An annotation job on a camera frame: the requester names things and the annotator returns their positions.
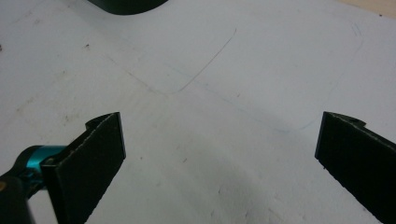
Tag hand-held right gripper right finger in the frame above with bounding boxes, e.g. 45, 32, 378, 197
314, 110, 396, 224

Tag black oval tray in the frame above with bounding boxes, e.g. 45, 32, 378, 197
86, 0, 169, 16

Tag white table mat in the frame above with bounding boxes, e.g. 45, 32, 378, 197
0, 0, 396, 224

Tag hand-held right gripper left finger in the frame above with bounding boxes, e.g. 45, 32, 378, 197
39, 111, 127, 224

